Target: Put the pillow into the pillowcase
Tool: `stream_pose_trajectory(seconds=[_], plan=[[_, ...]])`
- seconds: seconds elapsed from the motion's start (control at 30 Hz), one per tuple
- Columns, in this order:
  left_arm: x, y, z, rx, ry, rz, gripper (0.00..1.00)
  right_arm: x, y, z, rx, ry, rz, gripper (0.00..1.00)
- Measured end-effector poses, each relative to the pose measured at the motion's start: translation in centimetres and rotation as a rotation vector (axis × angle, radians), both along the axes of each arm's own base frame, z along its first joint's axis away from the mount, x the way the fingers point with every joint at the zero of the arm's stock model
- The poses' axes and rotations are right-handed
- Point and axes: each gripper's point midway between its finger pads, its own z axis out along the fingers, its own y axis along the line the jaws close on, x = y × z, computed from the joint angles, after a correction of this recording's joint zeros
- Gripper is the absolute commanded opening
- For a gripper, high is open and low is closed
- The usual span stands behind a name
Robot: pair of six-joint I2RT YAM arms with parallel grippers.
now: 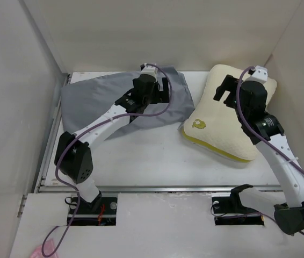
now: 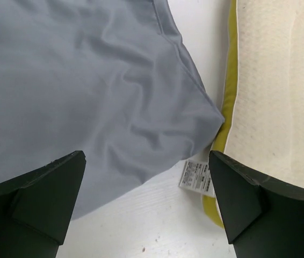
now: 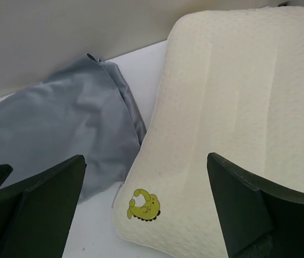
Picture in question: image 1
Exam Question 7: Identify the cream pillow yellow edge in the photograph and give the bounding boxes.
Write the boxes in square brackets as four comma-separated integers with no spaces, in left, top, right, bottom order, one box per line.
[178,63,278,163]

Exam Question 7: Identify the grey pillowcase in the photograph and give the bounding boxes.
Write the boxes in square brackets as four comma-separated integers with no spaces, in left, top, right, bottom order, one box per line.
[61,66,195,138]

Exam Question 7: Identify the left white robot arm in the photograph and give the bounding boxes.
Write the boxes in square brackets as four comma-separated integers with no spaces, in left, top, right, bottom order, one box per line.
[54,74,172,213]

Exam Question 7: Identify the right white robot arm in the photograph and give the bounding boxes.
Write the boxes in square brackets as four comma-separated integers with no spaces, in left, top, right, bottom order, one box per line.
[213,75,304,235]

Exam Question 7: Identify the pink plastic bag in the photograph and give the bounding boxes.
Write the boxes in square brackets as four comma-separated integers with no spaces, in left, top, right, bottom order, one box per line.
[30,239,59,258]

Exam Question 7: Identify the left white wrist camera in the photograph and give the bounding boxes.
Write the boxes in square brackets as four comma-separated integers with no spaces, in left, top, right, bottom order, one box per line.
[140,63,158,78]

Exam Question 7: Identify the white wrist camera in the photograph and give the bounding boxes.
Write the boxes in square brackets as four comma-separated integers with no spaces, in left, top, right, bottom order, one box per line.
[140,63,158,78]
[247,66,268,84]

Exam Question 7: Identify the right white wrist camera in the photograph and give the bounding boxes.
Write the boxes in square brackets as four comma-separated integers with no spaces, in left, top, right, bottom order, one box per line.
[247,66,268,84]

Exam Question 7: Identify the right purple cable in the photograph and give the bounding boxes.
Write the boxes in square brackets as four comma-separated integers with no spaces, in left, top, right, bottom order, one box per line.
[235,66,304,240]

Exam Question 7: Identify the purple cable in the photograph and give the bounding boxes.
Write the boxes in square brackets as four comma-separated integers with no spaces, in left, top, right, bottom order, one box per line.
[41,63,172,257]
[235,66,304,240]

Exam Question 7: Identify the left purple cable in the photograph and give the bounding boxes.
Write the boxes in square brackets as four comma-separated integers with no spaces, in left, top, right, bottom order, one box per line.
[41,63,172,257]

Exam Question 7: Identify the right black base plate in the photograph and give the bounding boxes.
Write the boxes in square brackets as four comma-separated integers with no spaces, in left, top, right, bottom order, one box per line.
[211,196,264,226]

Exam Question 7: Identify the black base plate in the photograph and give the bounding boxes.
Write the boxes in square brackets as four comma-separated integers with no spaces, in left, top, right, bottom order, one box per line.
[64,196,118,226]
[211,196,264,226]

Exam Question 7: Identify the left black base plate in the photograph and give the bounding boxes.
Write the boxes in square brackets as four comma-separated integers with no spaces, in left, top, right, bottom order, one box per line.
[64,196,118,226]

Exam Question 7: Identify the aluminium rail frame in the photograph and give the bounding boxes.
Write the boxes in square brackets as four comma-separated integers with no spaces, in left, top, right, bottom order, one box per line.
[31,71,281,195]

